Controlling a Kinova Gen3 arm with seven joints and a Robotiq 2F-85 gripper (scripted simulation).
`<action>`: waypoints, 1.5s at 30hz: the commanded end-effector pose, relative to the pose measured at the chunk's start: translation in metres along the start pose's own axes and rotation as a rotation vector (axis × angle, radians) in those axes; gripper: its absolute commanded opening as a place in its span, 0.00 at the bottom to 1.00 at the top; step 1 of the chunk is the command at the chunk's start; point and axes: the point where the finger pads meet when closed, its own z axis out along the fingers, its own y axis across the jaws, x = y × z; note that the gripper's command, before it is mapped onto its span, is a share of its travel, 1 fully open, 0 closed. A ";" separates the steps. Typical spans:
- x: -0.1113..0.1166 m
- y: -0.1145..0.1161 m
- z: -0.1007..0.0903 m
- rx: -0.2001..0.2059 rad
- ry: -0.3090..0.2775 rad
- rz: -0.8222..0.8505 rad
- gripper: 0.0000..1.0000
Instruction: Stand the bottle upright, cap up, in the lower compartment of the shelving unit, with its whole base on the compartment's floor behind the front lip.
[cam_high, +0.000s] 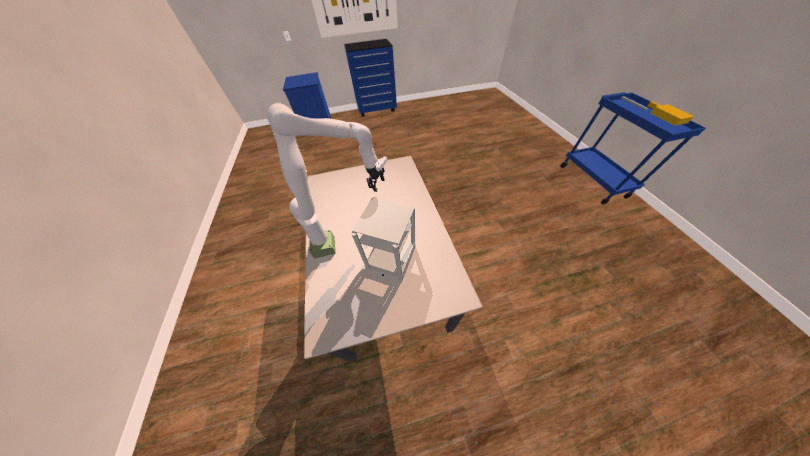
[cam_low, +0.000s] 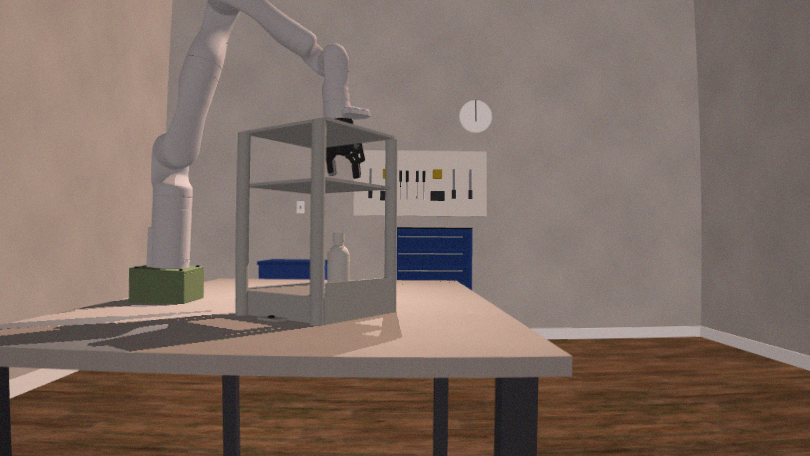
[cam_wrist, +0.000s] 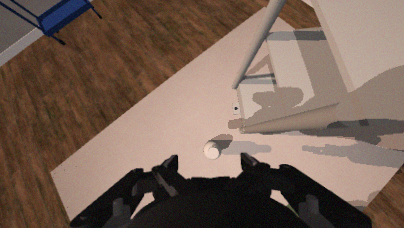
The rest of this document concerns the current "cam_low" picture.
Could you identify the grey open shelving unit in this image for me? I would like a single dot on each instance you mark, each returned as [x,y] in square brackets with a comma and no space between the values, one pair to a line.
[345,300]

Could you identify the beige bottle with grey cap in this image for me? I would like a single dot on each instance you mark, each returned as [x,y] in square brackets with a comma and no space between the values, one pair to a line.
[338,260]

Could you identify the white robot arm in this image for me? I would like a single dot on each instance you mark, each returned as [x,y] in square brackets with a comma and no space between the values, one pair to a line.
[168,244]

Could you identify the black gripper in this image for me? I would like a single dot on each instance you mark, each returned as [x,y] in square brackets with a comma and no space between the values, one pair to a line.
[345,150]

